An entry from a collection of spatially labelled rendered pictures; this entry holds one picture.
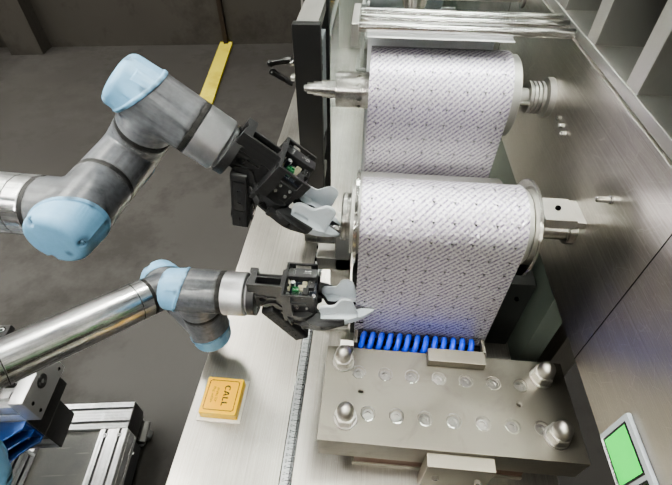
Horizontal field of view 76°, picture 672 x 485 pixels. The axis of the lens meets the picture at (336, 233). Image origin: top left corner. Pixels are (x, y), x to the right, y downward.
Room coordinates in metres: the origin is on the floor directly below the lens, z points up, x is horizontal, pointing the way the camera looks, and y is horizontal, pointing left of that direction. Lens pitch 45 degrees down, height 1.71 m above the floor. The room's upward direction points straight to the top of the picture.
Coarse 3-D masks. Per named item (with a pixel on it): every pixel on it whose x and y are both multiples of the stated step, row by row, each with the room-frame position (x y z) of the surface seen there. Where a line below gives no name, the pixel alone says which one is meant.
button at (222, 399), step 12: (216, 384) 0.37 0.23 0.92; (228, 384) 0.37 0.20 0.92; (240, 384) 0.37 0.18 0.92; (204, 396) 0.35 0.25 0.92; (216, 396) 0.35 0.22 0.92; (228, 396) 0.35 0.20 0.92; (240, 396) 0.35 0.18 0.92; (204, 408) 0.33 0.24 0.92; (216, 408) 0.33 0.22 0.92; (228, 408) 0.33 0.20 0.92
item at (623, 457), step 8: (616, 432) 0.19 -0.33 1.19; (624, 432) 0.18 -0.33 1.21; (608, 440) 0.19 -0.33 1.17; (616, 440) 0.18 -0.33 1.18; (624, 440) 0.18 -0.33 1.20; (608, 448) 0.18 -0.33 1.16; (616, 448) 0.18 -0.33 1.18; (624, 448) 0.17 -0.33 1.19; (632, 448) 0.17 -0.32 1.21; (616, 456) 0.17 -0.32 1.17; (624, 456) 0.16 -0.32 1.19; (632, 456) 0.16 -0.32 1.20; (616, 464) 0.16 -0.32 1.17; (624, 464) 0.16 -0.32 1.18; (632, 464) 0.15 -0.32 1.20; (616, 472) 0.16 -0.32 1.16; (624, 472) 0.15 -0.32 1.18; (632, 472) 0.15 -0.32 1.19; (640, 472) 0.14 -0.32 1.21; (624, 480) 0.14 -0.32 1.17
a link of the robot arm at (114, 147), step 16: (112, 128) 0.49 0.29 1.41; (96, 144) 0.48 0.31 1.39; (112, 144) 0.47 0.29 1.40; (128, 144) 0.47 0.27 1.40; (80, 160) 0.44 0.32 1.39; (112, 160) 0.44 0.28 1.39; (128, 160) 0.45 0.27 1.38; (144, 160) 0.47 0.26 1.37; (128, 176) 0.43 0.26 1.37; (144, 176) 0.46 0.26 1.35
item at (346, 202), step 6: (348, 192) 0.52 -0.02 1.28; (348, 198) 0.50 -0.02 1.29; (342, 204) 0.48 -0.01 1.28; (348, 204) 0.48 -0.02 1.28; (342, 210) 0.47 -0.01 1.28; (348, 210) 0.47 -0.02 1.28; (342, 216) 0.47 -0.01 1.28; (348, 216) 0.47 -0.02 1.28; (342, 222) 0.46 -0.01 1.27; (348, 222) 0.46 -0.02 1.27; (342, 228) 0.46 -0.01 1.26; (348, 228) 0.46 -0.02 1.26; (342, 234) 0.46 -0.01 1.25; (348, 234) 0.46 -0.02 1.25
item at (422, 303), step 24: (360, 288) 0.43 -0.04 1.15; (384, 288) 0.43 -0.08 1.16; (408, 288) 0.42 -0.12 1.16; (432, 288) 0.42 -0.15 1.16; (456, 288) 0.42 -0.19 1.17; (480, 288) 0.41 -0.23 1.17; (504, 288) 0.41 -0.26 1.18; (384, 312) 0.43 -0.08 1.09; (408, 312) 0.42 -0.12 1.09; (432, 312) 0.42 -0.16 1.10; (456, 312) 0.42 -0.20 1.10; (480, 312) 0.41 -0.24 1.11; (432, 336) 0.42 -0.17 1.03; (456, 336) 0.41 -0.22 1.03; (480, 336) 0.41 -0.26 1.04
